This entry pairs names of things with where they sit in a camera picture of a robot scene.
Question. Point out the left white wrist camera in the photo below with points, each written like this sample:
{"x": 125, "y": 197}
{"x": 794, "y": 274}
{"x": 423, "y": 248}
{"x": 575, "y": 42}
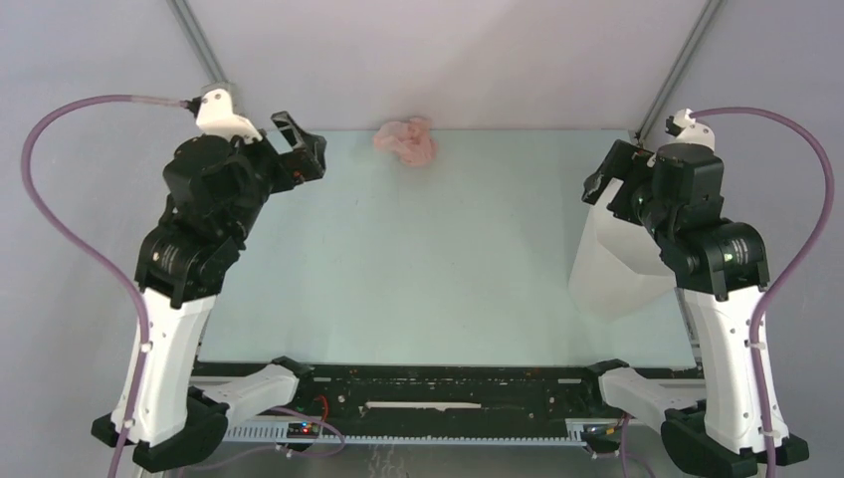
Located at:
{"x": 215, "y": 114}

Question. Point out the aluminium frame rail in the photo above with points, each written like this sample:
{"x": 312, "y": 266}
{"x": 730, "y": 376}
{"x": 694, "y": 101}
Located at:
{"x": 395, "y": 435}

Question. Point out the white plastic trash bin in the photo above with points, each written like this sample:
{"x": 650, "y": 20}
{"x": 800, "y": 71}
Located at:
{"x": 617, "y": 270}

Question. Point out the pink plastic trash bag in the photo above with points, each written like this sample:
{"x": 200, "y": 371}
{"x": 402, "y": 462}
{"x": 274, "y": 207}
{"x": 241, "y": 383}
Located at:
{"x": 411, "y": 141}

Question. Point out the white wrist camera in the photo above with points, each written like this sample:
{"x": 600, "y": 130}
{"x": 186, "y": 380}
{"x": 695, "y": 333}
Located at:
{"x": 215, "y": 114}
{"x": 683, "y": 128}

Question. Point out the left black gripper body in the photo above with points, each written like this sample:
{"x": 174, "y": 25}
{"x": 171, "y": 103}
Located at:
{"x": 285, "y": 170}

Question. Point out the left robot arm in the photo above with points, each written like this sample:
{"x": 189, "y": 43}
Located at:
{"x": 218, "y": 183}

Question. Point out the small electronics board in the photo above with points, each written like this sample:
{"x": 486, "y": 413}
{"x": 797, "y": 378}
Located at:
{"x": 303, "y": 430}

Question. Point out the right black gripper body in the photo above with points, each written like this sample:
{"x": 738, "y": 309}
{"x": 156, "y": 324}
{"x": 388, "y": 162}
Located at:
{"x": 633, "y": 164}

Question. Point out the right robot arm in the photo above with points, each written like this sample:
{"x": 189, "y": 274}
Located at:
{"x": 655, "y": 224}

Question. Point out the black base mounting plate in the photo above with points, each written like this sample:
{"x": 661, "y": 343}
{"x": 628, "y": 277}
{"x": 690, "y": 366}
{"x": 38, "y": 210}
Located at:
{"x": 435, "y": 402}

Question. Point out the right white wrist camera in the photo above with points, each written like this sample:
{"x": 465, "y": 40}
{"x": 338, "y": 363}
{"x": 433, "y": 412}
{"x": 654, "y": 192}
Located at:
{"x": 683, "y": 128}

